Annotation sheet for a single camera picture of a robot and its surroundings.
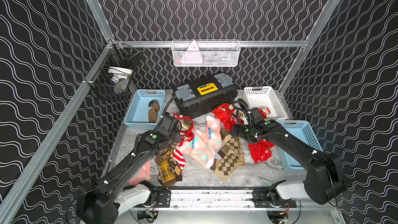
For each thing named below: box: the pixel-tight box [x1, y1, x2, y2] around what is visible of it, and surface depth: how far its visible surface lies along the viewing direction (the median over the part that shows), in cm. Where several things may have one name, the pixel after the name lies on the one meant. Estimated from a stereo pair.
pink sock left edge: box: [128, 160, 152, 186], surface depth 83 cm
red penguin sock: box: [257, 106, 272, 119], surface depth 102 cm
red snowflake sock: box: [248, 138, 276, 164], surface depth 89 cm
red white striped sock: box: [172, 148, 187, 171], surface depth 87 cm
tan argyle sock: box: [213, 134, 246, 181], surface depth 87 cm
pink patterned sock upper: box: [205, 114, 222, 146], surface depth 99 cm
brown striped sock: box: [178, 117, 192, 130], surface depth 97 cm
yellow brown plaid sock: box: [154, 149, 176, 187], surface depth 83 cm
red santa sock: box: [211, 103, 240, 132], surface depth 103 cm
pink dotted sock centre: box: [179, 128, 216, 169], surface depth 91 cm
